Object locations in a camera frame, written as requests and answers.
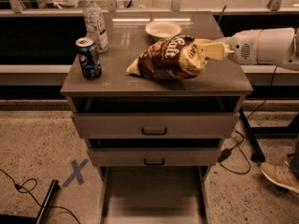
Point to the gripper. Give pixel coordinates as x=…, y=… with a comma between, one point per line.
x=243, y=49

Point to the brown chip bag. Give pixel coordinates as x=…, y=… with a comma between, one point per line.
x=170, y=58

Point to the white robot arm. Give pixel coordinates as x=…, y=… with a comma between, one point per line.
x=279, y=47

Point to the top grey drawer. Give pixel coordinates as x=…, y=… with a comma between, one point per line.
x=164, y=125

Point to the grey drawer cabinet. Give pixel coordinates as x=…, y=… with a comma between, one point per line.
x=222, y=88

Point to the middle grey drawer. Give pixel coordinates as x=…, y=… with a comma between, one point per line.
x=153, y=156

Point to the bottom grey open drawer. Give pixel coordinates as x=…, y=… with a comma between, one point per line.
x=153, y=195

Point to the white bowl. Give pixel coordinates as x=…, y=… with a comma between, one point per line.
x=162, y=29

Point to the black table leg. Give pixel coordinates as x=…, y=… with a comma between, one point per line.
x=257, y=155

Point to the clear plastic water bottle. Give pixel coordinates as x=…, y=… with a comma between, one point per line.
x=95, y=25

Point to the blue soda can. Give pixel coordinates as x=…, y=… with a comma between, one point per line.
x=88, y=57

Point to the tan shoe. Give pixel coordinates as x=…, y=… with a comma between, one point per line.
x=281, y=176

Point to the blue tape cross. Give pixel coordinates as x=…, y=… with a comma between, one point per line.
x=76, y=174

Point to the black bar on floor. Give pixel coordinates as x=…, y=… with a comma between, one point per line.
x=54, y=186

